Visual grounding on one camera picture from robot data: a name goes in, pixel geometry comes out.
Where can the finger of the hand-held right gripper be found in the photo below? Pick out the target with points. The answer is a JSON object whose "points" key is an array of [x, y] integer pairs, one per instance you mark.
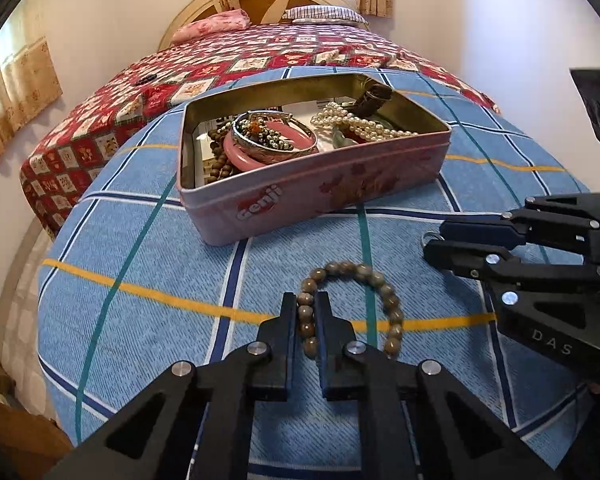
{"points": [[480, 230], [460, 260]]}

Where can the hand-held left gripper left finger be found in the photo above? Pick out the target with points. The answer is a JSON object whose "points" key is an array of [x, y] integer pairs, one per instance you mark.
{"points": [[280, 340]]}

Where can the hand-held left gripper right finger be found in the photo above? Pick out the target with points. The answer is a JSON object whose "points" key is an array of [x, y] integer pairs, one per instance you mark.
{"points": [[330, 355]]}

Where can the pink tin box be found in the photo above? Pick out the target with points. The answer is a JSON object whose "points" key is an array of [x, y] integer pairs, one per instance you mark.
{"points": [[330, 195]]}

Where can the green jade bangle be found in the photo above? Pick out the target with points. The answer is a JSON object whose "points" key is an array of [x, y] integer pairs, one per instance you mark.
{"points": [[341, 137]]}

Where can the gold wrist watch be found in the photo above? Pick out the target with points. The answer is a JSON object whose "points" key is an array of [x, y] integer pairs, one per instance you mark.
{"points": [[370, 100]]}

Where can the pink bangle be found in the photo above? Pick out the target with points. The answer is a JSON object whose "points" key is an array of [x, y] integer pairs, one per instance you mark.
{"points": [[240, 157]]}

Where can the silver bangle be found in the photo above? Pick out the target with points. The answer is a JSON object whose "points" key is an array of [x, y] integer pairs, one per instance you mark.
{"points": [[260, 142]]}

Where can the dark cloth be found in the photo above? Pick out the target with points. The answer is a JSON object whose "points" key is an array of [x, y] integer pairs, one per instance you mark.
{"points": [[597, 110]]}

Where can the checkered pillow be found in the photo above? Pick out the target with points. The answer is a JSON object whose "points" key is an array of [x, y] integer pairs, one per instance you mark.
{"points": [[320, 14]]}

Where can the cardboard box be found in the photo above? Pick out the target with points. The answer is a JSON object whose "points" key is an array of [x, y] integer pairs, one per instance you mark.
{"points": [[15, 420]]}

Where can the red patterned quilt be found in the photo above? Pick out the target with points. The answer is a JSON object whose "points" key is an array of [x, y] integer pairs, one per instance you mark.
{"points": [[105, 110]]}

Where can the small black object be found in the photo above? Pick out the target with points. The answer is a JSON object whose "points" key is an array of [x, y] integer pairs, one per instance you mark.
{"points": [[144, 80]]}

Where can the pink floral pillow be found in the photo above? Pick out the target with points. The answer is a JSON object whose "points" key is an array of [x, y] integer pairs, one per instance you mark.
{"points": [[210, 25]]}

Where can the cream wooden headboard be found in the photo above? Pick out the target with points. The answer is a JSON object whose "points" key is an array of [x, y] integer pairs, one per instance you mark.
{"points": [[200, 5]]}

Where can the wide beige patterned curtain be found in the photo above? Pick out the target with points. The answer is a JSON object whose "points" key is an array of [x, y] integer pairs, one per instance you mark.
{"points": [[20, 90]]}

